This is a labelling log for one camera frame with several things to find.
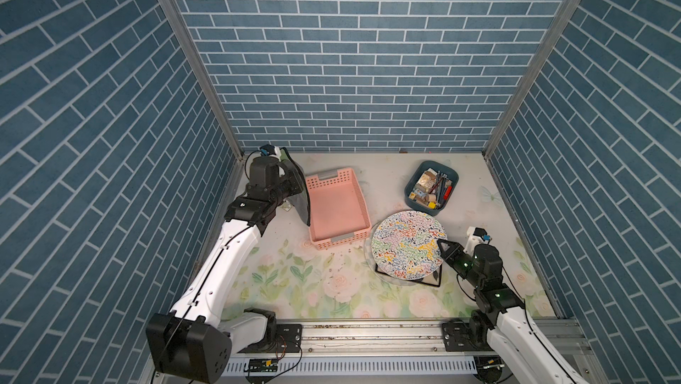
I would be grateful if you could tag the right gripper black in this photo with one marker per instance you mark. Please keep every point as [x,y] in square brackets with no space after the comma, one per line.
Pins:
[449,255]

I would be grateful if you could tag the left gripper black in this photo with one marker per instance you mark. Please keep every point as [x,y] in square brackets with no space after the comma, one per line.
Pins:
[293,180]

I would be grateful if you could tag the square floral plate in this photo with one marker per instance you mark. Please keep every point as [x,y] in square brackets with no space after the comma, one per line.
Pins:
[433,280]

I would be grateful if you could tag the round colourful speckled plate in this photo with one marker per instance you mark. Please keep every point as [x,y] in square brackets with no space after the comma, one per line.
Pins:
[405,245]

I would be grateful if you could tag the blue checkered round plate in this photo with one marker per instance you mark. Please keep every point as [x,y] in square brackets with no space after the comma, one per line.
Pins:
[372,265]

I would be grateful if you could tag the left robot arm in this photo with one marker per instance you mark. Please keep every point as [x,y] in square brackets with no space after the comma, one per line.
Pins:
[192,341]

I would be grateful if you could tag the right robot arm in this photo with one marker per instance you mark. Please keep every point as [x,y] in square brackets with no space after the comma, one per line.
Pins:
[501,322]

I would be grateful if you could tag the pink perforated plastic basket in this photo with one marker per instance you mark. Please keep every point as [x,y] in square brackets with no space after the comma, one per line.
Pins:
[338,210]

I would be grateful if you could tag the dark green plastic bin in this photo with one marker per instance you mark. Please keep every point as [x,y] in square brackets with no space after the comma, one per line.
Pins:
[430,188]

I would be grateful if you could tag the small green circuit board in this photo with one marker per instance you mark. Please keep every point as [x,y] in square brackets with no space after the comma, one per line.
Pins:
[262,365]

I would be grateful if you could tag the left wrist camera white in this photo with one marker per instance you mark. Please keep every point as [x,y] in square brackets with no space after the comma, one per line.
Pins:
[270,151]

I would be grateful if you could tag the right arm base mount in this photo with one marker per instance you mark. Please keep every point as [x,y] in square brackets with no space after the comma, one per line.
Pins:
[469,335]

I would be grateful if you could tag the aluminium rail frame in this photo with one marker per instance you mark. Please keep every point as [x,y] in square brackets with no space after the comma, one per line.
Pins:
[391,351]

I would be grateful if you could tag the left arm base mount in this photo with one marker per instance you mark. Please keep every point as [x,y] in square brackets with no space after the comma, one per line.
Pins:
[258,331]

